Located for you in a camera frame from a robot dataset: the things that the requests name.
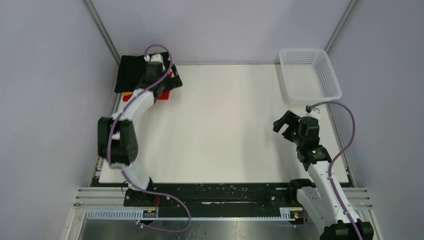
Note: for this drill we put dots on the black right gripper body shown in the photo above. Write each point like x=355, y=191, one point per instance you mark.
x=298, y=138

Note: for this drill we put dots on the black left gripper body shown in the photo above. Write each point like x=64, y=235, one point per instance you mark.
x=170, y=83

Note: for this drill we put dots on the black t-shirt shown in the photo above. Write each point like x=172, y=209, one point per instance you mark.
x=133, y=68

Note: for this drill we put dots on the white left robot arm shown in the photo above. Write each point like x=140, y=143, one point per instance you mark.
x=116, y=135

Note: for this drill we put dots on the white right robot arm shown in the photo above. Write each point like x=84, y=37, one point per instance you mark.
x=321, y=196

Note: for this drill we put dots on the red folded t-shirt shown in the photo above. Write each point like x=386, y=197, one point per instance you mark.
x=127, y=84

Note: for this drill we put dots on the white plastic basket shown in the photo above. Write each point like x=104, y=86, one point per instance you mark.
x=307, y=76

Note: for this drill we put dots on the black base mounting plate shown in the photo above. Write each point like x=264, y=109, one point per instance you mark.
x=278, y=194

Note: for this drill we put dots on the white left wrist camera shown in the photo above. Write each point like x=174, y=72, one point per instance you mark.
x=155, y=58

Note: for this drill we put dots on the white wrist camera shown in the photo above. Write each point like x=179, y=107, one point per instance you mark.
x=313, y=112
x=155, y=58

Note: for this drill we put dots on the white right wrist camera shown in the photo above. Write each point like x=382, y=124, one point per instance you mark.
x=313, y=112

